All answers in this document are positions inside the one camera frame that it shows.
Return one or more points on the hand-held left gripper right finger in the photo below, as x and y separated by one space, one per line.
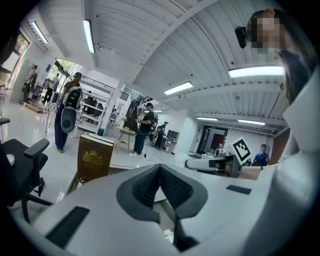
220 212

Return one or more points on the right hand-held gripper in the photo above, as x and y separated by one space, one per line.
235 162

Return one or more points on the person's white shirt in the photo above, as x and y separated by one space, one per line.
302 140

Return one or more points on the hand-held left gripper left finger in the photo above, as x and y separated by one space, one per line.
100 225

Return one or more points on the black head-worn camera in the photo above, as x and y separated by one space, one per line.
241 37

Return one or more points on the long ceiling light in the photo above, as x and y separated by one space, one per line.
207 119
251 122
256 71
39 32
89 36
178 88

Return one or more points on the dark staircase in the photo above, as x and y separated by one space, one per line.
132 117

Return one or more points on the black office chair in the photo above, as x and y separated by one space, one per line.
22 165

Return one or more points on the round wooden table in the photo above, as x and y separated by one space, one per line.
125 136

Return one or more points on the white metal shelf rack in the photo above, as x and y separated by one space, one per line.
96 105

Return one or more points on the person's head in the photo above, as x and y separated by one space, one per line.
265 32

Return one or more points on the brown box with gold print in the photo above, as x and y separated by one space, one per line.
93 157

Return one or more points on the black framed glass door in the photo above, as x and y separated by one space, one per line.
207 140

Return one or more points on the person's right forearm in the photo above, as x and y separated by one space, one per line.
252 172

